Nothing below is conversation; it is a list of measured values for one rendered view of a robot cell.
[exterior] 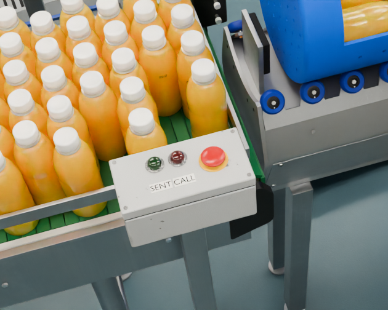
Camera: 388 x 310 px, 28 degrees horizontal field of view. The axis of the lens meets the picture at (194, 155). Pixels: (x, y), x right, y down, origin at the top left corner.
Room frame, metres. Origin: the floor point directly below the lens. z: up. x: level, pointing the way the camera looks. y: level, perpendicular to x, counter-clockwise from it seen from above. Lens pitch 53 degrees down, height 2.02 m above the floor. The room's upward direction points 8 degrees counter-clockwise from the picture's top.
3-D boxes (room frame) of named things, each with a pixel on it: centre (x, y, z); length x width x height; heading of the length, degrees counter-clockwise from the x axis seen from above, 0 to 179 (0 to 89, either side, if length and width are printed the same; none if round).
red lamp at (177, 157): (0.68, 0.02, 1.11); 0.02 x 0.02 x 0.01
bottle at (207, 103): (0.87, -0.04, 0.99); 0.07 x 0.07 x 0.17
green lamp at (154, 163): (0.68, 0.06, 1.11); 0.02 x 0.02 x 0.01
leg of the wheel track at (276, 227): (1.06, -0.20, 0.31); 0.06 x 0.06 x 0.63; 8
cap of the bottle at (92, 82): (0.88, 0.15, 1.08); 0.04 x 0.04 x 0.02
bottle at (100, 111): (0.88, 0.15, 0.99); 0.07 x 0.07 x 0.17
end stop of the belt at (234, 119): (0.97, -0.06, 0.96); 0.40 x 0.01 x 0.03; 8
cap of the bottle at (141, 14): (1.03, 0.05, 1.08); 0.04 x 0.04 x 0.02
